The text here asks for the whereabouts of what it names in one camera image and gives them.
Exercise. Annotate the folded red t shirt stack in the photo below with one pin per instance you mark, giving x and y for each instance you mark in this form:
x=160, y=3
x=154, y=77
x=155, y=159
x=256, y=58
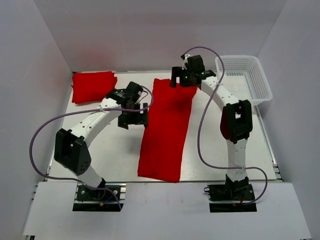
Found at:
x=92, y=86

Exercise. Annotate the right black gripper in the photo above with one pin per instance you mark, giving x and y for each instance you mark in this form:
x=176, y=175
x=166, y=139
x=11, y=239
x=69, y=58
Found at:
x=180, y=75

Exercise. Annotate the white plastic basket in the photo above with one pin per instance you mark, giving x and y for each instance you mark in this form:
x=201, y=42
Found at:
x=244, y=77

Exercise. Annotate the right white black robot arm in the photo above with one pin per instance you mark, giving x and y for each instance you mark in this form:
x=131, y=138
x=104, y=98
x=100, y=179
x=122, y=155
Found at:
x=236, y=121

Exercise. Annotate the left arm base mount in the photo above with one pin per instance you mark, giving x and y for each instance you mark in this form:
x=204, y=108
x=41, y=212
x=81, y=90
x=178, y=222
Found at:
x=87, y=200

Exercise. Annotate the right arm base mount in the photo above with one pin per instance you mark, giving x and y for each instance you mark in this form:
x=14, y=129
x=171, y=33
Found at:
x=221, y=200

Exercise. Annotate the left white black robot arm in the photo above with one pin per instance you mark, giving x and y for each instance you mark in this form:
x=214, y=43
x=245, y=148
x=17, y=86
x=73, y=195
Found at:
x=71, y=148

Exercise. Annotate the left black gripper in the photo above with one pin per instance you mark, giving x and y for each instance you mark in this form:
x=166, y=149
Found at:
x=133, y=117

